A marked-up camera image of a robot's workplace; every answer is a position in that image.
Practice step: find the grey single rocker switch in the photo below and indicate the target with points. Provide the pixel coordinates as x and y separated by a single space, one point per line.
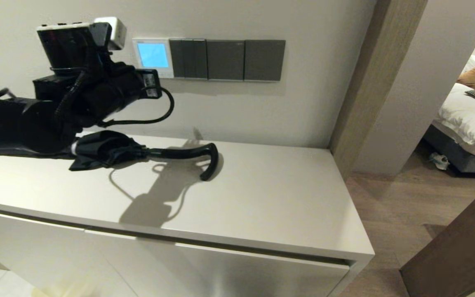
264 60
225 60

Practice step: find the white sideboard cabinet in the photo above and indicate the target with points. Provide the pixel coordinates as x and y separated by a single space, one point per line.
262 198

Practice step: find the white teal slipper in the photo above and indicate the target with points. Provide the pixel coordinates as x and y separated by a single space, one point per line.
439 161

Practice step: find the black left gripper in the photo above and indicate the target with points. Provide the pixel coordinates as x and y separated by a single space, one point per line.
114 88

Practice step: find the light wooden door frame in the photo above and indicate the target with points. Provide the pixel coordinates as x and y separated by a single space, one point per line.
369 82

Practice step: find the white wall thermostat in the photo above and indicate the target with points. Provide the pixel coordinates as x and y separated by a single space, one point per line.
153 55

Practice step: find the black folded umbrella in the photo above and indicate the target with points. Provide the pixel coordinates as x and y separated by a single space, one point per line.
101 150

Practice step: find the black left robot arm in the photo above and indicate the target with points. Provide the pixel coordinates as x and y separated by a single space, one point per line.
15 123

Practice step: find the brown wooden door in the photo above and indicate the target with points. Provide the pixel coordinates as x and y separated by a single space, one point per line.
460 255

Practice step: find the grey triple rocker switch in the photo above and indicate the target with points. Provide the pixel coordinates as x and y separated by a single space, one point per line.
188 59

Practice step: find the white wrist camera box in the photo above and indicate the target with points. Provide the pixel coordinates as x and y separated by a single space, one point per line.
114 32

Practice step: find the dark grey bed base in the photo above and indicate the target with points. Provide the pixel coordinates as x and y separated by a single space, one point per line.
464 163

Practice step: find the black module with white lid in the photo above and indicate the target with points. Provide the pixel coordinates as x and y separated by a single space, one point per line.
62 45

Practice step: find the white bed with pillows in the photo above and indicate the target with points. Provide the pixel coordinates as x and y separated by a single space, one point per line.
468 119

